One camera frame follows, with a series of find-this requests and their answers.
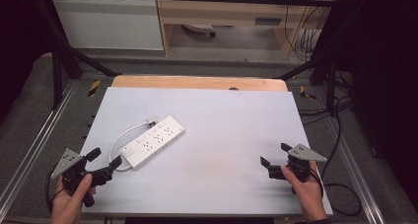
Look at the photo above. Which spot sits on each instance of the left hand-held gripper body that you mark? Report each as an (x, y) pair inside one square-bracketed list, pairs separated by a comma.
[(67, 163)]

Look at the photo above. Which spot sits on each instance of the white cabinet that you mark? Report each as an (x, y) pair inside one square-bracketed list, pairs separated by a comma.
[(105, 23)]

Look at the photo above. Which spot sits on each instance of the aluminium rail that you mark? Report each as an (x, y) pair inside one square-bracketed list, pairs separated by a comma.
[(356, 174), (36, 145)]

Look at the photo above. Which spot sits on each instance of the black metal stand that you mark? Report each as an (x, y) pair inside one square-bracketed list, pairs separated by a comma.
[(325, 72), (60, 66)]

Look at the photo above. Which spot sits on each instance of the person's right hand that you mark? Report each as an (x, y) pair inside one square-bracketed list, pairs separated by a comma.
[(309, 194)]

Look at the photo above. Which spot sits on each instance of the person's left hand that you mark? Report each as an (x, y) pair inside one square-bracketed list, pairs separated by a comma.
[(67, 204)]

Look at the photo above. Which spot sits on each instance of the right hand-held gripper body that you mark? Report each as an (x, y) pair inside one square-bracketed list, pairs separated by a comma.
[(300, 166)]

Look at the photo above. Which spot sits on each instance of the wooden board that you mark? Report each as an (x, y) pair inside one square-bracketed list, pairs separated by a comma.
[(197, 83)]

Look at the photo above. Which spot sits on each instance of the white power strip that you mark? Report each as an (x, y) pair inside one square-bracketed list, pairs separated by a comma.
[(153, 141)]

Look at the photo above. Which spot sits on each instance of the white device under desk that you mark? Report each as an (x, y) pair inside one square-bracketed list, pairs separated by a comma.
[(198, 28)]

